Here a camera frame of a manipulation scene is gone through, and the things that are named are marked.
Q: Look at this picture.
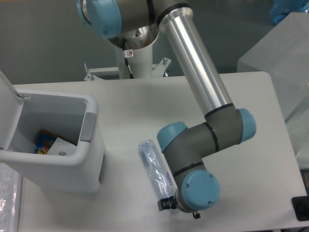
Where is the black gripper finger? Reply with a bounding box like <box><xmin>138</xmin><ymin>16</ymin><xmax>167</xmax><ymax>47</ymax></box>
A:
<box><xmin>157</xmin><ymin>196</ymin><xmax>177</xmax><ymax>211</ymax></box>

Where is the clear plastic water bottle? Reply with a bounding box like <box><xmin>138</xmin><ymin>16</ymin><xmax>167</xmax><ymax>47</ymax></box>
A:
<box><xmin>138</xmin><ymin>139</ymin><xmax>176</xmax><ymax>200</ymax></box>

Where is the white plastic wrapper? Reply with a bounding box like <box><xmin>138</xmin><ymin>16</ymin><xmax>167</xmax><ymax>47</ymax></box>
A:
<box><xmin>47</xmin><ymin>137</ymin><xmax>77</xmax><ymax>157</ymax></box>

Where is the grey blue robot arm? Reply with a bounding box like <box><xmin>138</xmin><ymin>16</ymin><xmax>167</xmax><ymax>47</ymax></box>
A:
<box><xmin>75</xmin><ymin>0</ymin><xmax>256</xmax><ymax>218</ymax></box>

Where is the white trash can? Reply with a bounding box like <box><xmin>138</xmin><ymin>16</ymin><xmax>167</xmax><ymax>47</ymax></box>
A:
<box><xmin>0</xmin><ymin>74</ymin><xmax>105</xmax><ymax>193</ymax></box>

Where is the black device at edge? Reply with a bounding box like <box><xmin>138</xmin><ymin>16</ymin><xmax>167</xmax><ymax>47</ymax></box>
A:
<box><xmin>292</xmin><ymin>196</ymin><xmax>309</xmax><ymax>221</ymax></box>

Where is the blue orange snack packet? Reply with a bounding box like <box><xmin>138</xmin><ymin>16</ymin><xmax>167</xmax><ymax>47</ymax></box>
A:
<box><xmin>34</xmin><ymin>130</ymin><xmax>58</xmax><ymax>155</ymax></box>

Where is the translucent plastic box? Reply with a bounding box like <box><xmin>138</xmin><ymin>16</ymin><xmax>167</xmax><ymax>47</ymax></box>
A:
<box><xmin>237</xmin><ymin>13</ymin><xmax>309</xmax><ymax>170</ymax></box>

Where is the blue water jug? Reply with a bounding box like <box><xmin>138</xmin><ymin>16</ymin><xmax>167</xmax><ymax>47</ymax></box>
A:
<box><xmin>270</xmin><ymin>0</ymin><xmax>309</xmax><ymax>25</ymax></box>

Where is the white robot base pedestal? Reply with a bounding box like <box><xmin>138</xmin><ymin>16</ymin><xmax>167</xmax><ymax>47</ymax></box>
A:
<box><xmin>84</xmin><ymin>45</ymin><xmax>171</xmax><ymax>81</ymax></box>

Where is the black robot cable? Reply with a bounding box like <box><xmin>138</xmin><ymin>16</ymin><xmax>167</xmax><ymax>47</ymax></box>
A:
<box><xmin>122</xmin><ymin>38</ymin><xmax>135</xmax><ymax>79</ymax></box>

